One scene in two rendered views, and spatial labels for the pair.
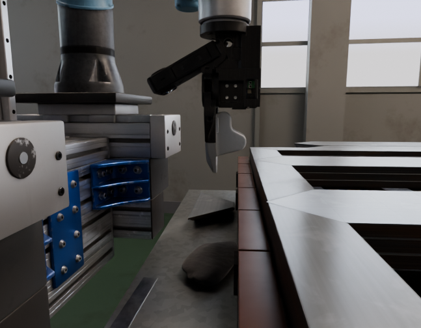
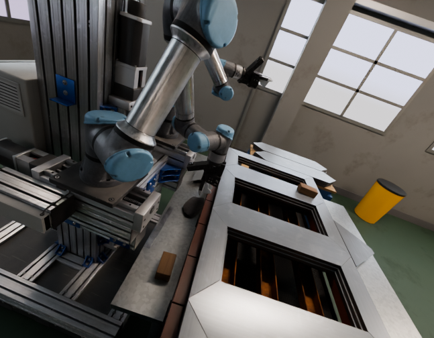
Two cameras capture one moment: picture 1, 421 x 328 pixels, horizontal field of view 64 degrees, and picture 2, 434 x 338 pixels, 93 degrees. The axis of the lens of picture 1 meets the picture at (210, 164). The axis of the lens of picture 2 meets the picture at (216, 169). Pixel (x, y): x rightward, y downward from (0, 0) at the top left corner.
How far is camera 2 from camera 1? 61 cm
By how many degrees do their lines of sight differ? 22
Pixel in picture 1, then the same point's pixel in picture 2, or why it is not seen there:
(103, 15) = not seen: hidden behind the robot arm
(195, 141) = (212, 101)
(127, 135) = (176, 157)
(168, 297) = (176, 217)
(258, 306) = (194, 245)
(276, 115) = (260, 103)
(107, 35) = not seen: hidden behind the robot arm
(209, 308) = (187, 224)
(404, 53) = (343, 94)
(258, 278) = (198, 236)
